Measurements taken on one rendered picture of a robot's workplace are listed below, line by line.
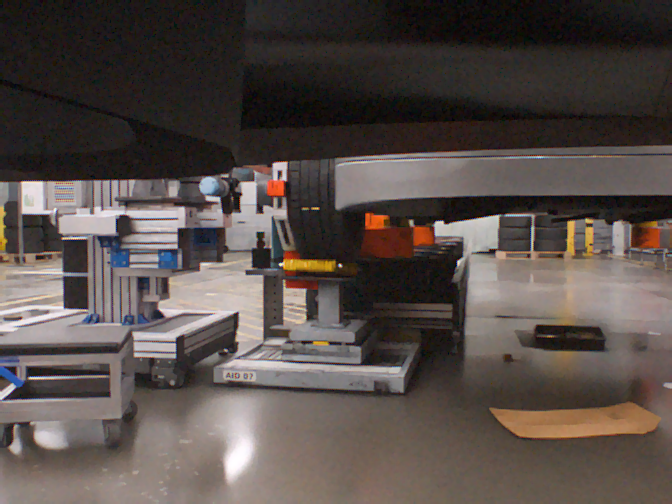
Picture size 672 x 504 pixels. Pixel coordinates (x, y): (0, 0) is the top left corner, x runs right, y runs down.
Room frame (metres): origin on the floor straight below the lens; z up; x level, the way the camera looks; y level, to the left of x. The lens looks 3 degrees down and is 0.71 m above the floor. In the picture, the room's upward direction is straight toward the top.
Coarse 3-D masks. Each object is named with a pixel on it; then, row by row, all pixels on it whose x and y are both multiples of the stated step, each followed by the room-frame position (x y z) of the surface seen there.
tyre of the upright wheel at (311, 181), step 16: (320, 160) 2.88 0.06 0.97; (304, 176) 2.87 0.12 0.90; (320, 176) 2.86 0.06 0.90; (304, 192) 2.87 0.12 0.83; (320, 192) 2.86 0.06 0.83; (304, 208) 2.87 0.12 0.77; (320, 208) 2.87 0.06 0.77; (304, 224) 2.90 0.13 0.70; (320, 224) 2.89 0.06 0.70; (336, 224) 2.88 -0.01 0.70; (304, 240) 2.96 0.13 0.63; (320, 240) 2.94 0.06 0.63; (336, 240) 2.92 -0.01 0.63; (304, 256) 3.06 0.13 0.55; (320, 256) 3.05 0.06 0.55; (336, 256) 3.02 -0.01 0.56; (352, 256) 3.07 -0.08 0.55
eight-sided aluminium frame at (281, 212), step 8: (280, 168) 2.95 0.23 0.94; (288, 168) 2.96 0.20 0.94; (288, 176) 2.97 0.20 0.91; (288, 200) 2.96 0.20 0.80; (280, 208) 2.95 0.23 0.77; (288, 208) 2.96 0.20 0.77; (280, 216) 2.95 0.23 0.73; (288, 216) 2.96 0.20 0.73; (280, 224) 3.00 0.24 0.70; (288, 224) 2.98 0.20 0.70; (280, 232) 3.03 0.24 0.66; (288, 232) 3.02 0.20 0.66; (288, 240) 3.09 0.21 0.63; (288, 248) 3.10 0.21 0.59; (296, 248) 3.10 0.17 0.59
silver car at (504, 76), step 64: (0, 0) 0.19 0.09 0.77; (64, 0) 0.22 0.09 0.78; (128, 0) 0.26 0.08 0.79; (192, 0) 0.32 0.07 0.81; (256, 0) 0.57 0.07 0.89; (320, 0) 0.60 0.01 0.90; (384, 0) 0.62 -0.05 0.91; (448, 0) 0.63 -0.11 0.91; (512, 0) 0.64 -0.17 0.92; (576, 0) 0.64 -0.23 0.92; (640, 0) 0.64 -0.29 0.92; (0, 64) 0.19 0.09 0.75; (64, 64) 0.22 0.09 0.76; (128, 64) 0.26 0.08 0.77; (192, 64) 0.32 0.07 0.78; (256, 64) 0.57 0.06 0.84; (320, 64) 0.59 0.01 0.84; (384, 64) 0.61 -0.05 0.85; (448, 64) 0.63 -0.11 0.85; (512, 64) 0.63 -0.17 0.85; (576, 64) 0.64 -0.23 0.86; (640, 64) 0.64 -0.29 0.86; (0, 128) 0.40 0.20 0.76; (64, 128) 0.39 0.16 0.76; (128, 128) 0.37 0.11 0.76; (192, 128) 0.32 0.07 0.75; (256, 128) 0.65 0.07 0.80; (320, 128) 0.62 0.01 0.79; (384, 128) 0.66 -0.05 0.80; (448, 128) 0.68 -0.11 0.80; (512, 128) 0.69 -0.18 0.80; (576, 128) 0.70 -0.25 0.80; (640, 128) 0.70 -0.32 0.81
